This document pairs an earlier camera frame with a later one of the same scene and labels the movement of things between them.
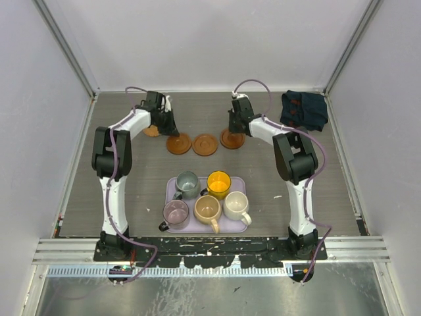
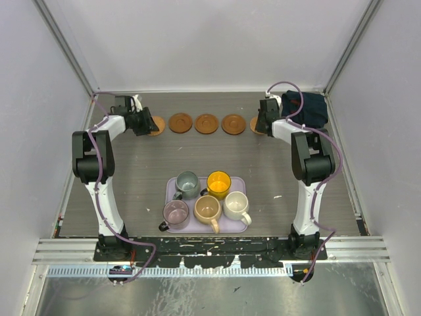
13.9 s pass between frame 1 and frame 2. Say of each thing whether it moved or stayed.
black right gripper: moved
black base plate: stayed
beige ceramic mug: stayed
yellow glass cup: stayed
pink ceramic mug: stayed
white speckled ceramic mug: stayed
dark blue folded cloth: stayed
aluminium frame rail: stayed
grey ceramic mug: stayed
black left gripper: moved
